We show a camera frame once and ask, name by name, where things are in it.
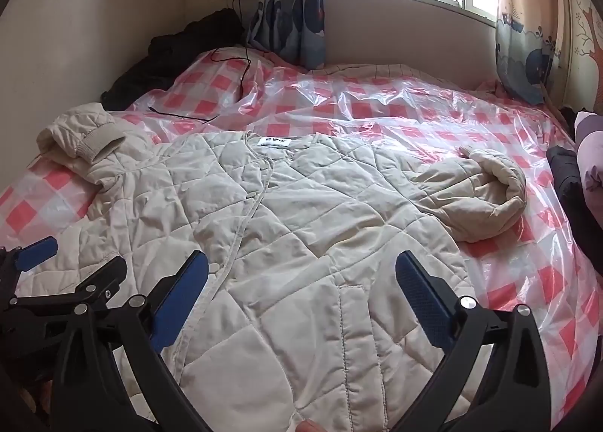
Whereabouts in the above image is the beige quilted jacket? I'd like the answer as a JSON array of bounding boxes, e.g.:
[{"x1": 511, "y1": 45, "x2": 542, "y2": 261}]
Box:
[{"x1": 12, "y1": 102, "x2": 527, "y2": 432}]

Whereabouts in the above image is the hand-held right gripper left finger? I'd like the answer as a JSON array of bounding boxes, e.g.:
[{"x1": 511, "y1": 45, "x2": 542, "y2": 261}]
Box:
[{"x1": 51, "y1": 250, "x2": 210, "y2": 432}]

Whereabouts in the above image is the red checked plastic sheet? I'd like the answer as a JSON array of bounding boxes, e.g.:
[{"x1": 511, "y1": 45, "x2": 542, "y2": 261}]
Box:
[{"x1": 0, "y1": 48, "x2": 603, "y2": 414}]

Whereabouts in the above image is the black charging cable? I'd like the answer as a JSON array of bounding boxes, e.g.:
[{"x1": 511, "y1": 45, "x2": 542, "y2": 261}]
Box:
[{"x1": 148, "y1": 0, "x2": 253, "y2": 124}]

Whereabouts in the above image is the tree wall sticker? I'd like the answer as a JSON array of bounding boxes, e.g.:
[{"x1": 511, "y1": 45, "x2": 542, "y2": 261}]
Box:
[{"x1": 565, "y1": 0, "x2": 603, "y2": 113}]

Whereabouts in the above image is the beige bed headboard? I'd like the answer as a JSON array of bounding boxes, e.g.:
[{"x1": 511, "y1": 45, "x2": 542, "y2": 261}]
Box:
[{"x1": 324, "y1": 0, "x2": 500, "y2": 72}]

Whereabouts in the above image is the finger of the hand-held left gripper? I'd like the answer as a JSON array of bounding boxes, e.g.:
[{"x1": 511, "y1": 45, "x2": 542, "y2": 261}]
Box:
[
  {"x1": 0, "y1": 255, "x2": 129, "y2": 320},
  {"x1": 0, "y1": 237, "x2": 60, "y2": 294}
]

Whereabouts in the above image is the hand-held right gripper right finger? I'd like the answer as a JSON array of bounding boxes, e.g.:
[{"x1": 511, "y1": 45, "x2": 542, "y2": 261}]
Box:
[{"x1": 393, "y1": 250, "x2": 552, "y2": 432}]

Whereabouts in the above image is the dark cloth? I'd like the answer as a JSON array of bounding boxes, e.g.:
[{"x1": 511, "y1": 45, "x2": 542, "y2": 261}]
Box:
[{"x1": 546, "y1": 145, "x2": 594, "y2": 226}]

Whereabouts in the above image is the black jacket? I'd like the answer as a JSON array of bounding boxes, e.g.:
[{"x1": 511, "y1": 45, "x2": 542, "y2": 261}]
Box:
[{"x1": 100, "y1": 8, "x2": 246, "y2": 110}]

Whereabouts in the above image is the purple pillow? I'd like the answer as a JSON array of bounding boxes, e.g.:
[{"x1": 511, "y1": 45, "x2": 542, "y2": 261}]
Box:
[{"x1": 572, "y1": 112, "x2": 603, "y2": 207}]

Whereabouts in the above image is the pink and blue curtain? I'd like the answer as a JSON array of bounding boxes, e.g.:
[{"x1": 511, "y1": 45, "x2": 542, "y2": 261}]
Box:
[{"x1": 490, "y1": 0, "x2": 573, "y2": 105}]

